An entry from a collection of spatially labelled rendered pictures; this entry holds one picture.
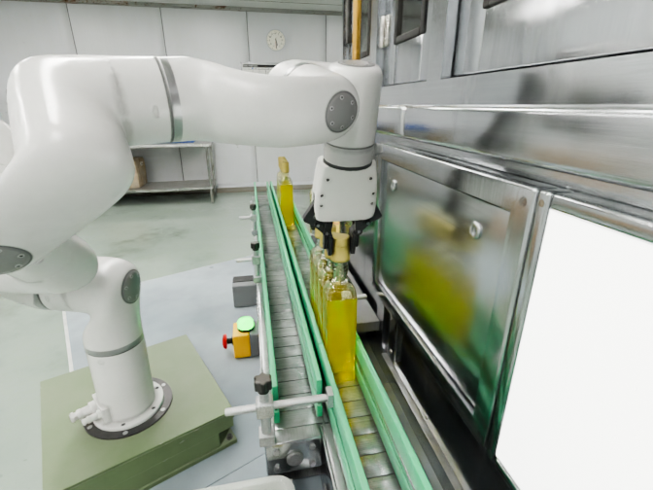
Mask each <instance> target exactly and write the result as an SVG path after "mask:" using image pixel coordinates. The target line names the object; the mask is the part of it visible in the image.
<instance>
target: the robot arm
mask: <svg viewBox="0 0 653 490"><path fill-rule="evenodd" d="M382 82H383V73H382V70H381V68H380V67H379V66H378V65H377V64H375V63H372V62H368V61H363V60H348V59H345V60H339V61H335V62H332V63H331V62H318V61H310V60H303V59H290V60H286V61H283V62H281V63H279V64H277V65H276V66H275V67H274V68H273V69H272V70H271V71H270V73H269V74H268V75H265V74H258V73H252V72H246V71H242V70H237V69H233V68H230V67H226V66H223V65H220V64H218V63H215V62H211V61H208V60H204V59H198V58H193V57H187V56H122V55H90V54H44V55H35V56H31V57H28V58H26V59H24V60H23V61H21V62H20V63H18V64H17V65H16V66H15V67H14V69H13V70H12V72H11V74H10V77H9V80H8V84H7V89H6V93H7V100H6V103H7V105H8V114H9V121H10V125H8V124H6V123H5V122H3V121H2V120H0V298H5V299H8V300H11V301H14V302H17V303H21V304H24V305H27V306H30V307H34V308H38V309H43V310H53V311H70V312H81V313H86V314H88V315H89V317H90V320H89V322H88V324H87V325H86V327H85V329H84V332H83V345H84V348H85V351H86V358H87V362H88V366H89V369H90V373H91V377H92V381H93V385H94V389H95V394H93V395H92V398H93V401H91V402H88V403H87V405H86V406H84V407H82V408H79V409H77V410H76V412H74V413H73V412H71V413H70V415H69V418H70V420H71V422H73V423H75V422H76V420H78V419H79V420H81V419H82V420H81V421H82V424H83V426H85V425H86V424H87V423H88V424H89V423H91V422H93V423H94V425H95V426H96V427H97V428H99V429H101V430H104V431H109V432H117V431H123V430H127V429H131V428H133V427H136V426H138V425H140V424H142V423H144V422H145V421H147V420H148V419H150V418H151V417H152V416H153V415H155V414H156V413H157V411H158V410H159V409H160V407H161V405H162V403H163V400H164V393H163V389H162V388H161V386H160V385H159V384H157V383H156V382H153V378H152V373H151V367H150V362H149V356H148V351H147V345H146V339H145V335H144V330H143V325H142V318H141V309H140V293H141V278H140V273H139V271H138V269H137V268H136V266H135V265H134V264H132V263H131V262H128V261H126V260H123V259H118V258H111V257H97V256H96V254H95V252H94V251H93V250H92V248H91V247H90V246H89V245H88V244H87V243H86V242H85V241H84V240H82V238H80V237H79V236H77V235H76V233H77V232H79V231H80V230H81V229H83V228H84V227H86V226H87V225H88V224H90V223H91V222H92V221H94V220H95V219H97V218H98V217H99V216H100V215H102V214H103V213H104V212H106V211H107V210H108V209H109V208H110V207H112V206H113V205H114V204H115V203H116V202H117V201H119V200H120V199H121V198H122V197H123V196H124V195H125V193H126V192H127V191H128V189H129V188H130V186H131V184H132V183H133V180H134V175H135V165H134V160H133V156H132V153H131V151H130V148H129V146H139V145H150V144H160V143H173V142H184V141H210V142H216V143H222V144H233V145H245V146H256V147H267V148H288V147H298V146H308V145H316V144H323V143H324V155H323V156H320V157H318V160H317V164H316V169H315V174H314V181H313V190H312V202H311V204H310V205H309V207H308V208H307V210H306V211H305V213H304V214H303V216H302V218H303V222H305V223H307V224H309V225H311V226H314V227H315V228H316V229H318V230H319V231H320V232H321V233H322V234H323V249H326V252H327V255H328V256H331V255H332V245H333V236H332V233H331V229H332V225H333V222H341V221H352V226H351V227H349V232H348V235H350V253H351V254H355V251H356V247H358V246H359V238H360V235H361V234H362V231H363V230H364V229H365V228H366V227H368V226H369V225H370V224H371V223H372V222H374V221H376V220H378V219H380V218H381V217H382V214H381V212H380V210H379V208H378V206H377V204H376V195H377V171H376V161H375V154H377V153H382V152H383V145H382V144H377V143H375V134H376V127H377V120H378V113H379V105H380V97H381V89H382ZM314 215H315V217H314ZM89 414H91V415H89ZM88 415H89V416H88ZM84 417H86V418H84ZM83 418H84V419H83Z"/></svg>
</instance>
